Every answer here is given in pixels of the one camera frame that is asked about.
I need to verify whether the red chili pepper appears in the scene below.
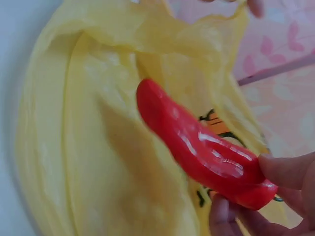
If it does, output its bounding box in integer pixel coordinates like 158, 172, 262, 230
136, 78, 284, 211

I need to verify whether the yellow plastic bag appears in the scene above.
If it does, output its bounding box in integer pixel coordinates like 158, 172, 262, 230
14, 0, 297, 236

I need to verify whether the person's right hand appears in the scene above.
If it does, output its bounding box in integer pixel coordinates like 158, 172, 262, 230
208, 150, 315, 236

